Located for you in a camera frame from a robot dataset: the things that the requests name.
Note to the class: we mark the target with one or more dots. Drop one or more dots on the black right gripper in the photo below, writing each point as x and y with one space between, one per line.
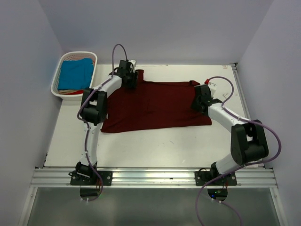
194 104

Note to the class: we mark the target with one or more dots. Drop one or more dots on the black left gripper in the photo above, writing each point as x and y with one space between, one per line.
133 84

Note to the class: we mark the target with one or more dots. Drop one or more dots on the dark red t shirt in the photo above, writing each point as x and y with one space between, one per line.
153 105

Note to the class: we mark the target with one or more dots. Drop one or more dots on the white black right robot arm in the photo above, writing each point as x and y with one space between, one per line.
247 142

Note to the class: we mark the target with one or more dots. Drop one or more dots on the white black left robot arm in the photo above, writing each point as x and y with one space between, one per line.
93 112

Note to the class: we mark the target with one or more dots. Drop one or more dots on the red folded t shirt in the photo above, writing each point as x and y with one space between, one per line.
77 92

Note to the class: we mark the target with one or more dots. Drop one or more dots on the blue folded t shirt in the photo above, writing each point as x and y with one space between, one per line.
76 74

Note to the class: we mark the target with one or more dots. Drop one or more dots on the beige folded t shirt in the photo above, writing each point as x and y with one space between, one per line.
66 91

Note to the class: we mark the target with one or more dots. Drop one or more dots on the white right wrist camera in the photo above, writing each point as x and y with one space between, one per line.
212 87

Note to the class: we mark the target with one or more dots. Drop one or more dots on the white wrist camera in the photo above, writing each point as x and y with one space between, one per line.
212 87
133 64

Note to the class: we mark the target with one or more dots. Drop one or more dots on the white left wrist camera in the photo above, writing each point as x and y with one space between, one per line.
133 64

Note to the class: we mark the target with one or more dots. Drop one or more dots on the aluminium table right rail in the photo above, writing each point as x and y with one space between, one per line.
234 67

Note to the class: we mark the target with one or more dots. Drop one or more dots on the aluminium table rail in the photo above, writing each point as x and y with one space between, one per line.
154 178
234 67

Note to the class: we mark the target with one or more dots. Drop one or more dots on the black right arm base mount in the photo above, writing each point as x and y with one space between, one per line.
203 175

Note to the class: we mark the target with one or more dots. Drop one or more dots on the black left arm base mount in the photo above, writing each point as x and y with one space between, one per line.
83 175

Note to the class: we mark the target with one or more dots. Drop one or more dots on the aluminium table front rail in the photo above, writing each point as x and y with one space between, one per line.
154 178

